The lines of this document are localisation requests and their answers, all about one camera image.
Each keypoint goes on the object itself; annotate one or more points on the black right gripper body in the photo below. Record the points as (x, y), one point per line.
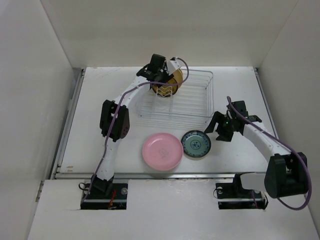
(227, 122)

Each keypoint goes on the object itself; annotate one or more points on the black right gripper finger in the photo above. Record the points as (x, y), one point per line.
(216, 119)
(224, 136)

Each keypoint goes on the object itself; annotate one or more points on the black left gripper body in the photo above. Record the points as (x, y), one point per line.
(163, 74)

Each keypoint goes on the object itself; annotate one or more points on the blue patterned small plate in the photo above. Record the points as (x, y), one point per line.
(196, 144)

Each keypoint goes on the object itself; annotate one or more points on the pink plastic plate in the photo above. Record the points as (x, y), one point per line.
(162, 151)

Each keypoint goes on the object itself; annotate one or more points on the yellow plate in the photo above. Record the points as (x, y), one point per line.
(177, 81)

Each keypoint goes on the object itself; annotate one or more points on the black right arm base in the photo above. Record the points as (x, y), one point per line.
(231, 197)

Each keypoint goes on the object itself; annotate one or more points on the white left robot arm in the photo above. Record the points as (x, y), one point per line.
(115, 119)

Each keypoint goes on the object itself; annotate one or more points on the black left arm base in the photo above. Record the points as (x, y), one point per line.
(116, 198)

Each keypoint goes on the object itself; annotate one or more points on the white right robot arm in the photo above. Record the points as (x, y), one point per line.
(285, 174)

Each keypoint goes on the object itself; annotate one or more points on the white foam front board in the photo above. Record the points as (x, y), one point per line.
(163, 210)

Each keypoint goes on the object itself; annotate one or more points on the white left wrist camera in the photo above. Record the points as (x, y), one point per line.
(172, 65)

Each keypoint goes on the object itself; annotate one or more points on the white wire dish rack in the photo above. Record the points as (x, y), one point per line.
(193, 103)

